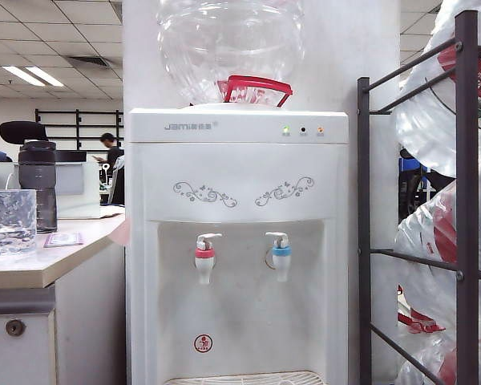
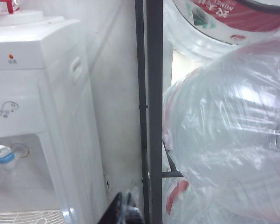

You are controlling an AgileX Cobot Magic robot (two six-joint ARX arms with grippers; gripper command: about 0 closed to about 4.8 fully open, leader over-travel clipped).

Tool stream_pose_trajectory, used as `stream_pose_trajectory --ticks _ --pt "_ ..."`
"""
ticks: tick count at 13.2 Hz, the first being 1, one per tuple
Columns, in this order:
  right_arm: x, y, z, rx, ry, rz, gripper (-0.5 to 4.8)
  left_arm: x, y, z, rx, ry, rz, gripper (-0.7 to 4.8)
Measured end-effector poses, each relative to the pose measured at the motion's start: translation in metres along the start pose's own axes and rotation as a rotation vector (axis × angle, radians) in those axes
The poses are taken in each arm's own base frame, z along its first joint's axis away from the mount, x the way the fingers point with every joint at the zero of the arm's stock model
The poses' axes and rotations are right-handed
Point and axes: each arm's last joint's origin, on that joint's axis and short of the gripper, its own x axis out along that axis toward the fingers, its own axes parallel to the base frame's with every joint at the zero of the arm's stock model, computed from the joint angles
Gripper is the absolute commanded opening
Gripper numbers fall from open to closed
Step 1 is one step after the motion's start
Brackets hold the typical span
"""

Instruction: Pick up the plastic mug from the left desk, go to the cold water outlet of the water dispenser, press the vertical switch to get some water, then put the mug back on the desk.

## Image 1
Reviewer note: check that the white tap blue collar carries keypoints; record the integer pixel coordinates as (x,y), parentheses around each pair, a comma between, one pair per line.
(281,264)

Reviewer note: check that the white desk cabinet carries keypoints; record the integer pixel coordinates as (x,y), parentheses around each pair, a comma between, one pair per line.
(84,321)

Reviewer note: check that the cream drip tray grille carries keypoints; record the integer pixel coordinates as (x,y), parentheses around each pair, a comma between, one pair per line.
(244,379)

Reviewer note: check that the white floor water dispenser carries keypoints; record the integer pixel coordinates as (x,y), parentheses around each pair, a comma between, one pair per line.
(240,168)

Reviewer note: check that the black flat monitor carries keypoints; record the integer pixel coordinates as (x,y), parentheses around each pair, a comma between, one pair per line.
(70,156)

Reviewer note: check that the white translucent desk box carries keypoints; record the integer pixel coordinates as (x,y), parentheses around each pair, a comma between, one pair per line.
(78,188)

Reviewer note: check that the black wall shelf rails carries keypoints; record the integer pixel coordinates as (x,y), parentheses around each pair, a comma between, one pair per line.
(78,128)

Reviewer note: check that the dark metal jug rack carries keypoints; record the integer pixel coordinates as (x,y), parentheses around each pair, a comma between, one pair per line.
(467,160)

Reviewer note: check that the clear textured plastic mug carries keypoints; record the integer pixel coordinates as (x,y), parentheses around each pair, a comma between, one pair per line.
(8,224)

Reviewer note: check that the ceiling light panel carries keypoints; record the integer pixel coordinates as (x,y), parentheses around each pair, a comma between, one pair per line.
(32,76)

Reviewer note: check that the person in dark shirt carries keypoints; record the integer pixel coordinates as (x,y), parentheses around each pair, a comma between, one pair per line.
(114,154)

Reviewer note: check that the white tap red collar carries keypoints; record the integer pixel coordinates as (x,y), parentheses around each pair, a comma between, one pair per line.
(204,264)

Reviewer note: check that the round cabinet lock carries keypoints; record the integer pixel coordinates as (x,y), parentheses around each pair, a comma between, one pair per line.
(15,327)

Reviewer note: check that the dark grey water bottle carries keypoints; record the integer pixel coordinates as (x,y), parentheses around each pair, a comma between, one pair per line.
(38,172)

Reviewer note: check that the black chair headrest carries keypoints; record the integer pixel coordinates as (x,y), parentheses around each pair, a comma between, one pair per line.
(22,130)

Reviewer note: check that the bagged water jug red cap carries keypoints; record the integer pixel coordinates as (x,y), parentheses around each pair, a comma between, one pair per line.
(425,240)

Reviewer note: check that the pink paper packet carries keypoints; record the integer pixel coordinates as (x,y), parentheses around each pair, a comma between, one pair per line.
(64,240)

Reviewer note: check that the bagged water jug red label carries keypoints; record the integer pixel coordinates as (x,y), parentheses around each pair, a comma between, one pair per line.
(429,120)

